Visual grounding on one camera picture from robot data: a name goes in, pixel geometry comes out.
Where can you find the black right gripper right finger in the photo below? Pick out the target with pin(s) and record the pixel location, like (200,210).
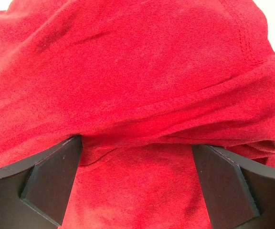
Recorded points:
(239,193)

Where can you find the dark red t shirt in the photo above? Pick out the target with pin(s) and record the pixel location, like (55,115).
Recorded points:
(140,81)

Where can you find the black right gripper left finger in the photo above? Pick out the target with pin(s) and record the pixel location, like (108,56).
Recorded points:
(34,192)

